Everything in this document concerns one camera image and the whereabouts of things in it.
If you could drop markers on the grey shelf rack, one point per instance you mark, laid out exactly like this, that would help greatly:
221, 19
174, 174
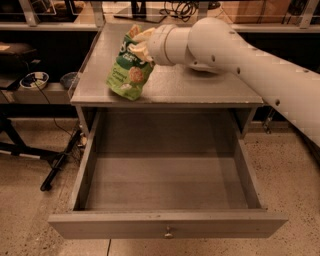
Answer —
258, 16

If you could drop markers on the metal drawer knob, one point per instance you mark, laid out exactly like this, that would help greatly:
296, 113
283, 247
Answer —
168, 234

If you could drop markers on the open grey top drawer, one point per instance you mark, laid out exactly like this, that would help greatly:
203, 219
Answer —
145, 170

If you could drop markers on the black stand legs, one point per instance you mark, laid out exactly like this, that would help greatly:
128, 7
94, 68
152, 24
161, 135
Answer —
19, 148

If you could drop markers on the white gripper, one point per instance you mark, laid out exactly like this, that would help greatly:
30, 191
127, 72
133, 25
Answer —
156, 44

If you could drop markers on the grey cabinet counter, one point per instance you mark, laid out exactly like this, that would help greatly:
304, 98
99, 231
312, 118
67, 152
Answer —
167, 86

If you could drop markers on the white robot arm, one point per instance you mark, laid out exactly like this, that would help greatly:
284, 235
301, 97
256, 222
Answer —
211, 44

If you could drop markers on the dark small bowl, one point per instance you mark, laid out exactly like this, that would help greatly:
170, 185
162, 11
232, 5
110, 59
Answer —
68, 80

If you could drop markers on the green rice chip bag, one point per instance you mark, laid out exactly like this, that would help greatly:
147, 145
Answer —
129, 74

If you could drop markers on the black monitor base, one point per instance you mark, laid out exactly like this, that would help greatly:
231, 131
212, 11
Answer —
138, 11

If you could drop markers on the white bowl with cable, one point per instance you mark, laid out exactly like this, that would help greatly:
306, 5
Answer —
34, 80

